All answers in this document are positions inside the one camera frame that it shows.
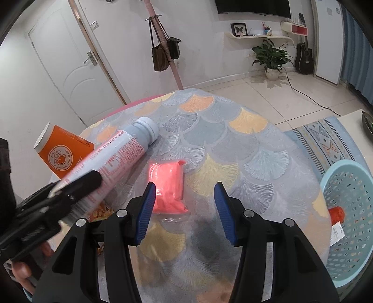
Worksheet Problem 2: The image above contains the black acoustic guitar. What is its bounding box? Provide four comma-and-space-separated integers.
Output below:
294, 13, 314, 75

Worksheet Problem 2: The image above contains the framed butterfly picture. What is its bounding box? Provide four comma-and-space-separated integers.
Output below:
230, 23, 249, 37

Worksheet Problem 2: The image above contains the pink coat rack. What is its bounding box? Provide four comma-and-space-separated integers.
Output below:
143, 0, 184, 90

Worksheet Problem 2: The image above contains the red and white wall box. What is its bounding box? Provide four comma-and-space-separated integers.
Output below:
280, 21, 308, 36

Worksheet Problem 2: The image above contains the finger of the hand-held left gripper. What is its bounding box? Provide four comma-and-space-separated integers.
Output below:
54, 169, 106, 202
44, 201, 78, 227

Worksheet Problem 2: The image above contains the potted green plant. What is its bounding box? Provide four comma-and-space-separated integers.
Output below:
251, 39, 294, 81

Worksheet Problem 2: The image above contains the white coffee table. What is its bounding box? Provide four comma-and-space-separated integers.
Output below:
339, 108, 373, 164

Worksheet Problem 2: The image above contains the brown tote bag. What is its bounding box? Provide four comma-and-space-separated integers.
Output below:
149, 17, 171, 72

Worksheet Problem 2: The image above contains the dark bowl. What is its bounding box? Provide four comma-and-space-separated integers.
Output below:
361, 111, 373, 131

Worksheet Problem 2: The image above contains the small black bag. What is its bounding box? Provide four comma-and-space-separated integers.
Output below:
167, 37, 181, 59

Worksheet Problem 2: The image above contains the blue and beige curtain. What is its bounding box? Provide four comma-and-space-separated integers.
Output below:
339, 3, 373, 105

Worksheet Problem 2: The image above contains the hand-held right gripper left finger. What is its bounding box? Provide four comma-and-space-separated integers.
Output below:
32, 181, 157, 303

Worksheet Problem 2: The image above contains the patterned blue rug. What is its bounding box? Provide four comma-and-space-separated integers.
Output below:
284, 117, 368, 175

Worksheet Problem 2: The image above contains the white standing air conditioner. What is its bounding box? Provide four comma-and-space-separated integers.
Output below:
310, 0, 343, 86

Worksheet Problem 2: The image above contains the orange plastic bag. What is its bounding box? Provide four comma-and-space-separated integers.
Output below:
329, 205, 345, 223

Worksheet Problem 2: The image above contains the pink and white bottle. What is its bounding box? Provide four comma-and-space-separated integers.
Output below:
51, 117, 159, 225

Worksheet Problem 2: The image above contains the orange paper cup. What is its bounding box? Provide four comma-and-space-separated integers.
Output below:
33, 122, 95, 179

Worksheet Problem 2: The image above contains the person's left hand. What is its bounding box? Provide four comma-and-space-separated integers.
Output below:
3, 242, 55, 295

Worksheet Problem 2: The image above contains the white milk carton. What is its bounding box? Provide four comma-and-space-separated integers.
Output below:
331, 221, 346, 247

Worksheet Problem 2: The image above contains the black floor cable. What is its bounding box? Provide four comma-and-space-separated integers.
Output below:
284, 70, 341, 115

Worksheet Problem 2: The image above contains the white door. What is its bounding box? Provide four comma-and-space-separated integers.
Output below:
28, 0, 126, 123

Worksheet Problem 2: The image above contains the wall television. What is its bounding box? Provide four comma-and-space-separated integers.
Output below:
214, 0, 292, 18

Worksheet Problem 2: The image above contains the low white wall shelf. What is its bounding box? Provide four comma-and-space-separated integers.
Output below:
225, 31, 293, 41

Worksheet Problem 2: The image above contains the pink plastic packet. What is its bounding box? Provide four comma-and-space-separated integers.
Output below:
149, 160, 190, 214

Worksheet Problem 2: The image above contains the orange snack packet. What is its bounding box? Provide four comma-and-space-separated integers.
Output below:
87, 201, 117, 254

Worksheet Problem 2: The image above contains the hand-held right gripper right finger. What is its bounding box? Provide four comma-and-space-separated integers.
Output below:
214, 181, 340, 303

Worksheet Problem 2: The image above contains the teal plastic basket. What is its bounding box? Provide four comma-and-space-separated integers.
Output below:
320, 160, 373, 282

